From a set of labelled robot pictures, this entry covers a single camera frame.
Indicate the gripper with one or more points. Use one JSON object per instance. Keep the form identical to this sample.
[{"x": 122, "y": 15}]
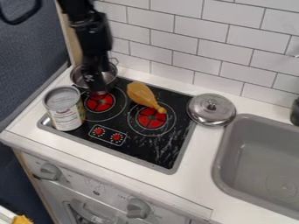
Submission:
[{"x": 95, "y": 71}]

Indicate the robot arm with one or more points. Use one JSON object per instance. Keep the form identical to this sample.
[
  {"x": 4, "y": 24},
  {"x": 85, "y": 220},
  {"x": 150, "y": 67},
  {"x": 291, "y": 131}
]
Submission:
[{"x": 86, "y": 20}]

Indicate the yellow toy drumstick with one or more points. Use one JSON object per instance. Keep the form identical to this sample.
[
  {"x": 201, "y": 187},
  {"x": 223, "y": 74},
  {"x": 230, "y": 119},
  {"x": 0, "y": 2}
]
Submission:
[{"x": 142, "y": 95}]

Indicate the toy stove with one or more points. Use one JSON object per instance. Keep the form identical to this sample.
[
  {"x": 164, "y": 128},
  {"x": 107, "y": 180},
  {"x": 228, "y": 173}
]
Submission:
[{"x": 132, "y": 122}]

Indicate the toy sink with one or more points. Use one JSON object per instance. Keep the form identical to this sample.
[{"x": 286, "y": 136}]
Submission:
[{"x": 261, "y": 166}]

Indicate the silver pot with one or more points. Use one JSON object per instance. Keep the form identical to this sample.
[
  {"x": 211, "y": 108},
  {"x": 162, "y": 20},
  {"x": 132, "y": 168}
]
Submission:
[{"x": 78, "y": 76}]

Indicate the white labelled can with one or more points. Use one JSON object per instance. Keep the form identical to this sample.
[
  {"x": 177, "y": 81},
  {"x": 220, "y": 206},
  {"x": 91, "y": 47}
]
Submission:
[{"x": 64, "y": 108}]

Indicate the silver pot lid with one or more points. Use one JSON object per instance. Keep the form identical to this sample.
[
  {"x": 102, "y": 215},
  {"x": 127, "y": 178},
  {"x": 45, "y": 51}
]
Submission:
[{"x": 211, "y": 109}]

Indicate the tap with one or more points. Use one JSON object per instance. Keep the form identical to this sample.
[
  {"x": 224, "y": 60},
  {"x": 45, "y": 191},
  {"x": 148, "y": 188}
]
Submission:
[{"x": 295, "y": 111}]

